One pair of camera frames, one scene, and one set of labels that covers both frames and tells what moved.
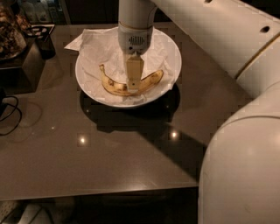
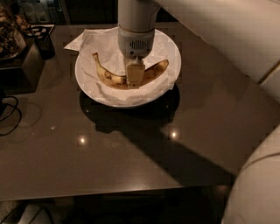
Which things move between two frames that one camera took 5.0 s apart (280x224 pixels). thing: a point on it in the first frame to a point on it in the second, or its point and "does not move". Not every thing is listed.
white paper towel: x=101 y=46 does not move
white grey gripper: x=135 y=40 does not move
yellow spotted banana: x=146 y=83 to x=121 y=81
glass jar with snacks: x=13 y=31 does not move
